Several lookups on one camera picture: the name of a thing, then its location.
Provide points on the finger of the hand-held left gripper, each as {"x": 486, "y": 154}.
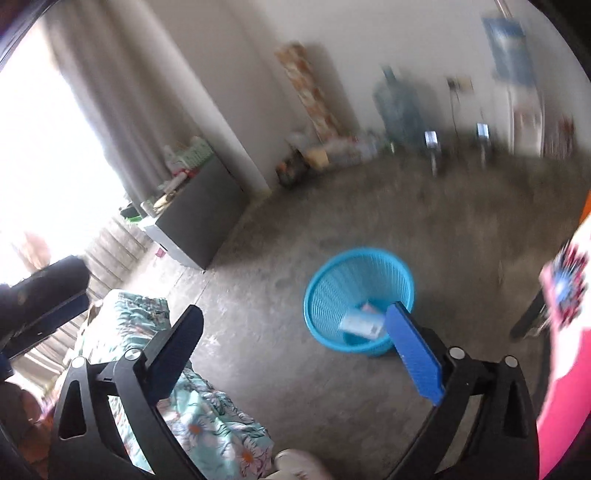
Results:
{"x": 51, "y": 286}
{"x": 51, "y": 323}

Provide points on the floral blanket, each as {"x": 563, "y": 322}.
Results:
{"x": 207, "y": 415}

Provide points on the blue wall poster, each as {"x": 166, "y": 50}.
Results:
{"x": 508, "y": 48}

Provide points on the blue water jug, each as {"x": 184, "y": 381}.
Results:
{"x": 397, "y": 106}

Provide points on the dark bag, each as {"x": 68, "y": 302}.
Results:
{"x": 292, "y": 170}

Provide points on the white slipper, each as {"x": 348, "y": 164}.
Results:
{"x": 302, "y": 466}

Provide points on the pink cloth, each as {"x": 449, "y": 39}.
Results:
{"x": 568, "y": 392}

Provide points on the blue plastic basket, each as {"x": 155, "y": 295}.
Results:
{"x": 332, "y": 281}

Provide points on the green white packets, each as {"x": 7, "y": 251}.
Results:
{"x": 191, "y": 154}

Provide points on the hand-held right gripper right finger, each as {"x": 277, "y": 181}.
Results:
{"x": 413, "y": 350}

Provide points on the pile of plastic bottles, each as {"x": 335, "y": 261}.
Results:
{"x": 353, "y": 147}

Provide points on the metal chair leg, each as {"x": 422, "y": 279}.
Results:
{"x": 483, "y": 136}
{"x": 432, "y": 143}

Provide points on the white paper packet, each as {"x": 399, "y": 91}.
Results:
{"x": 362, "y": 323}

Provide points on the dark table leg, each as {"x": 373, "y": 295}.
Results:
{"x": 528, "y": 316}

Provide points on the tall patterned box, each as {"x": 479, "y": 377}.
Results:
{"x": 309, "y": 87}

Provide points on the grey cabinet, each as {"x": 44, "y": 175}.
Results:
{"x": 207, "y": 212}

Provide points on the grey curtain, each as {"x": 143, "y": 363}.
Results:
{"x": 138, "y": 92}

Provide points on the white water dispenser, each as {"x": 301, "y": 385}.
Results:
{"x": 526, "y": 120}

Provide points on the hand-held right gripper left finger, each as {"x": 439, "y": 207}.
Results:
{"x": 182, "y": 344}

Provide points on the wall socket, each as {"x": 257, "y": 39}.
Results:
{"x": 459, "y": 85}

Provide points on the wooden slat frame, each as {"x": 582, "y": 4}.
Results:
{"x": 117, "y": 251}

